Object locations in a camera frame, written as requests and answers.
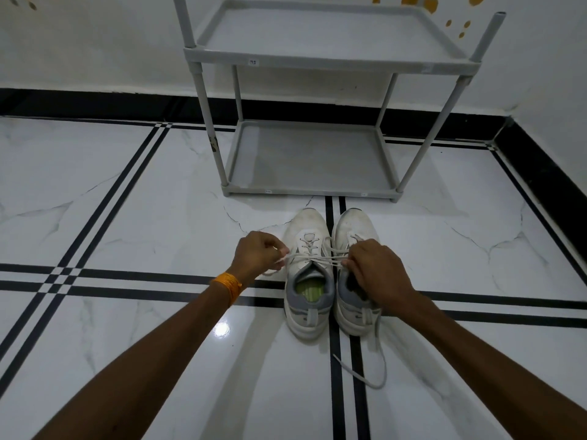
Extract person's right hand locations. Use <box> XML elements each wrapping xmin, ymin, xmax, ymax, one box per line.
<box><xmin>341</xmin><ymin>239</ymin><xmax>422</xmax><ymax>317</ymax></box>

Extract person's left hand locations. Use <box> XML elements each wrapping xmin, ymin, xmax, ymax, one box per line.
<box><xmin>228</xmin><ymin>231</ymin><xmax>290</xmax><ymax>288</ymax></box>

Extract white shoelace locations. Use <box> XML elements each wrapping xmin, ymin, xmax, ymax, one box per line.
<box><xmin>332</xmin><ymin>310</ymin><xmax>389</xmax><ymax>390</ymax></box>
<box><xmin>263</xmin><ymin>245</ymin><xmax>355</xmax><ymax>276</ymax></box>

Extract person's left forearm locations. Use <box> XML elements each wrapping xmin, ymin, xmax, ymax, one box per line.
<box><xmin>32</xmin><ymin>280</ymin><xmax>232</xmax><ymax>440</ymax></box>

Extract person's right forearm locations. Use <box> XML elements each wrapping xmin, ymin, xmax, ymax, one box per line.
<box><xmin>395</xmin><ymin>291</ymin><xmax>587</xmax><ymax>440</ymax></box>

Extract white sneaker grey collar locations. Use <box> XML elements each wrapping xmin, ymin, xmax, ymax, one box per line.
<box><xmin>332</xmin><ymin>207</ymin><xmax>384</xmax><ymax>338</ymax></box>

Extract orange thread wristband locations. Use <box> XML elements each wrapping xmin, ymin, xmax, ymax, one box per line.
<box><xmin>210</xmin><ymin>272</ymin><xmax>243</xmax><ymax>308</ymax></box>

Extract white sneaker green insole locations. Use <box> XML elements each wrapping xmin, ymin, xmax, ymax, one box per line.
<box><xmin>282</xmin><ymin>207</ymin><xmax>337</xmax><ymax>342</ymax></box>

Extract grey plastic shoe rack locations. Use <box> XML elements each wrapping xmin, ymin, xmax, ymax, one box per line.
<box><xmin>172</xmin><ymin>0</ymin><xmax>507</xmax><ymax>204</ymax></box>

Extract orange wall stickers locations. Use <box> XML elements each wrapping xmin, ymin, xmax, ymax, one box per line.
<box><xmin>8</xmin><ymin>0</ymin><xmax>58</xmax><ymax>11</ymax></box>
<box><xmin>368</xmin><ymin>0</ymin><xmax>488</xmax><ymax>40</ymax></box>

